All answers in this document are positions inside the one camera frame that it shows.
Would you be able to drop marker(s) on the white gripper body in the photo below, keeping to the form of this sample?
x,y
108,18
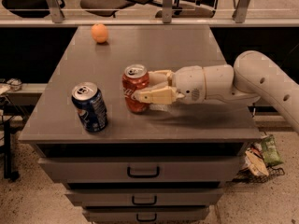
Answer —
x,y
189,84

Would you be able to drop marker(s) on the bottom grey drawer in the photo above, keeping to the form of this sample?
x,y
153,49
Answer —
x,y
145,214

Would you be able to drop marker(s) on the grey drawer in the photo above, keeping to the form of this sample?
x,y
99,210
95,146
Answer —
x,y
145,214
140,169
143,197

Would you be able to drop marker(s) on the middle grey drawer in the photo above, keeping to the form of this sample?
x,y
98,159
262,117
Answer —
x,y
143,197

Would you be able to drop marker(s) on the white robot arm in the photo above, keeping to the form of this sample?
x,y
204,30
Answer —
x,y
252,77

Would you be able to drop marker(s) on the black stand left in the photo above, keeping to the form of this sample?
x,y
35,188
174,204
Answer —
x,y
8,112

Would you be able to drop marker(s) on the orange fruit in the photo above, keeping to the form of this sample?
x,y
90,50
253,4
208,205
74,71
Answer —
x,y
99,33

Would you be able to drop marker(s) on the top grey drawer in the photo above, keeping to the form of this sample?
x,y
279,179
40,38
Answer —
x,y
140,169

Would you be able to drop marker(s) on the tan snack bag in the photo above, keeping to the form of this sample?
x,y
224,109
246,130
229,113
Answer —
x,y
256,164

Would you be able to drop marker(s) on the black wire basket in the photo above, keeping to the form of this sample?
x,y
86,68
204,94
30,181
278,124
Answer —
x,y
248,177

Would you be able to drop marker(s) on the grey drawer cabinet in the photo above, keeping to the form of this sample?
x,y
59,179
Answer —
x,y
54,129

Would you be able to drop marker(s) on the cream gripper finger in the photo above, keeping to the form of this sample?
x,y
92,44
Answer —
x,y
159,96
160,76

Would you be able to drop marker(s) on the metal railing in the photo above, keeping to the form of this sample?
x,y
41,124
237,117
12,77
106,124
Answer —
x,y
259,13

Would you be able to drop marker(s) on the blue pepsi can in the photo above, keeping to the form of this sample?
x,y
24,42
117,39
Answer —
x,y
89,102

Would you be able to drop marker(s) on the dark round chair left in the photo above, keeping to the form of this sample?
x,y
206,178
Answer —
x,y
27,8

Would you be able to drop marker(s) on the red coke can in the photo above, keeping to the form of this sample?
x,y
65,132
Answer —
x,y
135,77

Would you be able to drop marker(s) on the green snack bag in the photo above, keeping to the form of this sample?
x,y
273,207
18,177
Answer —
x,y
269,151

